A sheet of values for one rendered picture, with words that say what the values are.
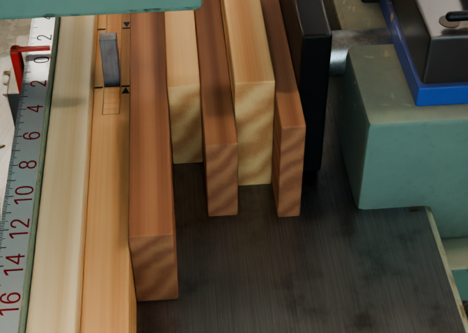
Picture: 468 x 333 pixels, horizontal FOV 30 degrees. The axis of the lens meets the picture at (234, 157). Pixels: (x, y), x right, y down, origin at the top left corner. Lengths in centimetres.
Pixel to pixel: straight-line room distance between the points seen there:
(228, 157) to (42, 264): 11
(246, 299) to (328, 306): 4
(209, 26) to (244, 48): 6
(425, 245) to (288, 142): 9
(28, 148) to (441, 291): 21
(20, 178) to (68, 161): 3
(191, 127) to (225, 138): 5
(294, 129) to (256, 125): 3
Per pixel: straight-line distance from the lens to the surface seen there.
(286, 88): 43
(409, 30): 45
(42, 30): 50
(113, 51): 47
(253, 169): 46
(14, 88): 63
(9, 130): 68
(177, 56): 47
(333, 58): 47
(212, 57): 47
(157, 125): 44
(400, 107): 43
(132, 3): 42
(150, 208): 40
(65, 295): 37
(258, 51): 44
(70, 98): 46
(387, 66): 46
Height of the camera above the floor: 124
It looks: 43 degrees down
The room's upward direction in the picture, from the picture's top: straight up
